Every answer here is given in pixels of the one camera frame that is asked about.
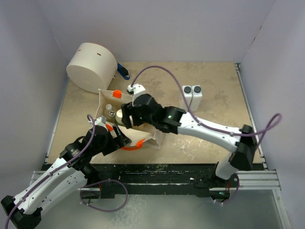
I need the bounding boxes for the canvas bag orange handles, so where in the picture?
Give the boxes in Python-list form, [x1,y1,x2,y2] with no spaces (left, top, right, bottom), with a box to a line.
[95,89,164,150]

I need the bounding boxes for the white square bottle dark cap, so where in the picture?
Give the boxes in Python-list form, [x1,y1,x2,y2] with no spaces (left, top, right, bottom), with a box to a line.
[179,85,193,111]

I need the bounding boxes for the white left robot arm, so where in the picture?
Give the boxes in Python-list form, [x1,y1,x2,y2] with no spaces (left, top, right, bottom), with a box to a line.
[1,125,131,229]

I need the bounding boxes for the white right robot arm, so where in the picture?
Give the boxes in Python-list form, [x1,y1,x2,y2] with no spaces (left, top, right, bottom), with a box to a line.
[121,94,257,187]

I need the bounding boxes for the green bottle white cap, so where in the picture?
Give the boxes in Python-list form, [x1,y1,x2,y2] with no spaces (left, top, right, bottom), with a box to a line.
[115,109,124,126]

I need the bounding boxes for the small silver cap bottle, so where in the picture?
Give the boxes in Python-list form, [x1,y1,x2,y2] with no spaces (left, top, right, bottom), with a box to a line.
[109,111,115,118]

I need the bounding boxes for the clear bottle white cap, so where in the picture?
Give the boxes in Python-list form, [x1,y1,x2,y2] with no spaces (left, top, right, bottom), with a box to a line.
[105,104,113,113]

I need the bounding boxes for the blue black tool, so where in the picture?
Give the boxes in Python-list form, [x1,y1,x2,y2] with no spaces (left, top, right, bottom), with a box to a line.
[117,63,130,80]

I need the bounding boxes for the large white cylindrical container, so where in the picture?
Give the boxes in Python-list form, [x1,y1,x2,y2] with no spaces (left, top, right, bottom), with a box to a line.
[66,42,117,94]

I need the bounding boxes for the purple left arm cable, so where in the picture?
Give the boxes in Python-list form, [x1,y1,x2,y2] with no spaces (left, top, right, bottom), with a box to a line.
[4,114,96,229]

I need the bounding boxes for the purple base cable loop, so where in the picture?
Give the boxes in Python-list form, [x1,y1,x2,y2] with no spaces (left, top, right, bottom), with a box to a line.
[80,177,129,212]

